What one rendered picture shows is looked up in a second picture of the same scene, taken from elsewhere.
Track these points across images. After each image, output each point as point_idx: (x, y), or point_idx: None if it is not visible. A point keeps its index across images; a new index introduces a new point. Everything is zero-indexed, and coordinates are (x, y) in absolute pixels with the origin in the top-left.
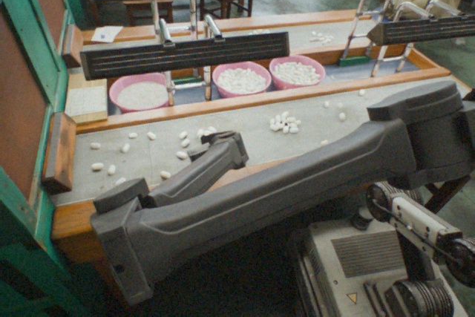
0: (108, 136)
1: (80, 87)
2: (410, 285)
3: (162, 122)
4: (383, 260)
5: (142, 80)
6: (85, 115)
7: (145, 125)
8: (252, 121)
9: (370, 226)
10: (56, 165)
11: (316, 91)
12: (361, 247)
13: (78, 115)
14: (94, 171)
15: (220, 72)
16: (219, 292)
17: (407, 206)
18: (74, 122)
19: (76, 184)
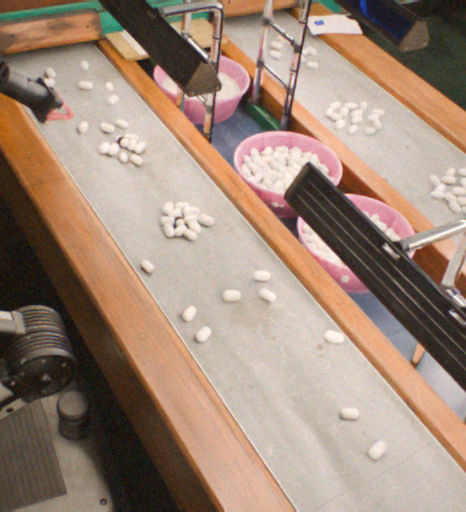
0: (106, 73)
1: (179, 30)
2: None
3: (147, 107)
4: None
5: (237, 79)
6: (126, 44)
7: (135, 96)
8: (180, 188)
9: (69, 444)
10: (11, 25)
11: (290, 257)
12: (21, 422)
13: (124, 39)
14: (45, 75)
15: (301, 148)
16: None
17: None
18: (99, 32)
19: (25, 67)
